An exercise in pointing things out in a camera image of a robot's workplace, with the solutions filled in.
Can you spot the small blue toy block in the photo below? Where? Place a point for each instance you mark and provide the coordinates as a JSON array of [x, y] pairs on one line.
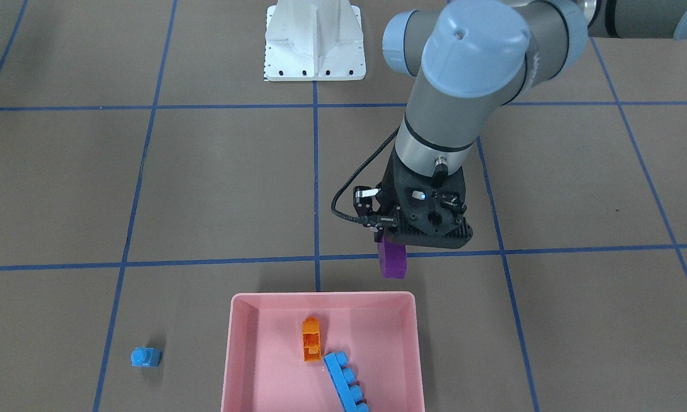
[[145, 357]]

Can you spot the purple toy block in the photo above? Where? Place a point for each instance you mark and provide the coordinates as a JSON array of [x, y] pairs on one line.
[[392, 259]]

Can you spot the long blue toy block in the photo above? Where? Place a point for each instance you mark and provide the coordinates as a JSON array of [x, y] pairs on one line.
[[345, 383]]

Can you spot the pink plastic box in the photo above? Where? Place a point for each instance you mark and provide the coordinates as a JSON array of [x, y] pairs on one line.
[[323, 351]]

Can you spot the orange toy block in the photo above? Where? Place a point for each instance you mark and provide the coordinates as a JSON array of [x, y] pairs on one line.
[[311, 339]]

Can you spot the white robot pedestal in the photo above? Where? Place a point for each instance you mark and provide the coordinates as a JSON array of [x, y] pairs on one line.
[[314, 41]]

